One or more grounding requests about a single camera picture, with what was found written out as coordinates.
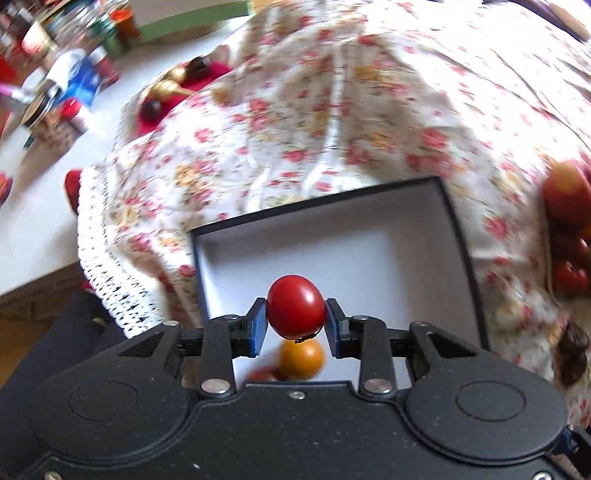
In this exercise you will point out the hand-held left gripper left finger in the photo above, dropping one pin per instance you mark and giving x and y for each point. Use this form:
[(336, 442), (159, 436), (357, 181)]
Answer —
[(258, 330)]

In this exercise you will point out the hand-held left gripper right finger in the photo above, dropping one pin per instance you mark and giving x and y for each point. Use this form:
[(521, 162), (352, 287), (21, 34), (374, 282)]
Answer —
[(334, 328)]

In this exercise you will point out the red cherry tomato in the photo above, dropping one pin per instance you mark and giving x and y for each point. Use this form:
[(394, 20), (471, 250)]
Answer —
[(295, 307), (570, 277)]

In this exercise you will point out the yellow tomato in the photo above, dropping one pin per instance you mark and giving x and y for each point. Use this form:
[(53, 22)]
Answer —
[(301, 360)]

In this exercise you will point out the black box with white inside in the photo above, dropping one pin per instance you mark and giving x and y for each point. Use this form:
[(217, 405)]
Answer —
[(346, 249)]

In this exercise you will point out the white lace cloth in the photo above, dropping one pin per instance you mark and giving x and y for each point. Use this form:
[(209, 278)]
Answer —
[(106, 258)]

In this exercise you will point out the floral tablecloth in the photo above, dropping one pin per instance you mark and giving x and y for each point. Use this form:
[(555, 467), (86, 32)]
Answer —
[(323, 115)]

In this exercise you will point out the dark blue cloth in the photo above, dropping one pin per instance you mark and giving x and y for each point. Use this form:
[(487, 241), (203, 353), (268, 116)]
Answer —
[(41, 332)]

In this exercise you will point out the dark wrinkled fruit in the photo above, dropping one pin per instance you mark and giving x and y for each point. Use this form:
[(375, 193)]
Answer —
[(572, 353)]

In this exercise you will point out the dark plum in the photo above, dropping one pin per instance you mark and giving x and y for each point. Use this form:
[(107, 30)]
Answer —
[(570, 247)]

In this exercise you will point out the gold ornament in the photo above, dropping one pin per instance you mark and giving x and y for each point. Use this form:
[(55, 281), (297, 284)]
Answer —
[(168, 85)]

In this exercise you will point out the red apple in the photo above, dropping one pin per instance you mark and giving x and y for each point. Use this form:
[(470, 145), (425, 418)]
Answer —
[(565, 196)]

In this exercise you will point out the red capped bottle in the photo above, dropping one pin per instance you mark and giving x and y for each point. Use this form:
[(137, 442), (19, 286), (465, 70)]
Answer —
[(74, 113)]

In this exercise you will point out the blue and white packet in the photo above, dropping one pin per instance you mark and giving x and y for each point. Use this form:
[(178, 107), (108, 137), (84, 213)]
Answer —
[(85, 76)]

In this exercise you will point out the green-edged cardboard box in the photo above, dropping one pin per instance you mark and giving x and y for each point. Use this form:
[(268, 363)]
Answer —
[(194, 16)]

